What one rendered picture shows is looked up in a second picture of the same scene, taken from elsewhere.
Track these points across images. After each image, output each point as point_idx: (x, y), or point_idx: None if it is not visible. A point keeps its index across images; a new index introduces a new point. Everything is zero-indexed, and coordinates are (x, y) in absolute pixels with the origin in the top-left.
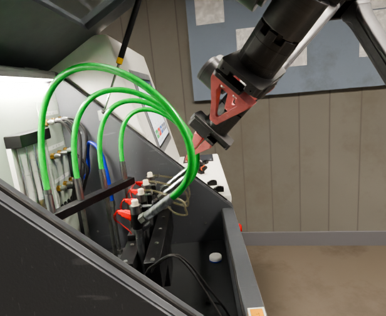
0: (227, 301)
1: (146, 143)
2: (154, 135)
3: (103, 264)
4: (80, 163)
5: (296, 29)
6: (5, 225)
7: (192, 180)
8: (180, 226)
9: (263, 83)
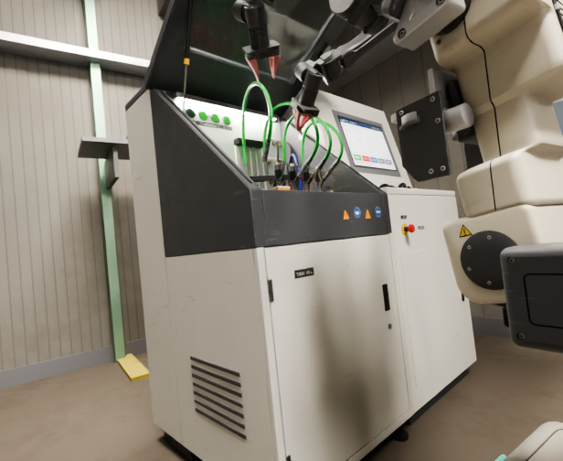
0: None
1: (323, 151)
2: (348, 155)
3: (203, 137)
4: (282, 166)
5: (250, 22)
6: (184, 127)
7: (314, 151)
8: None
9: (253, 50)
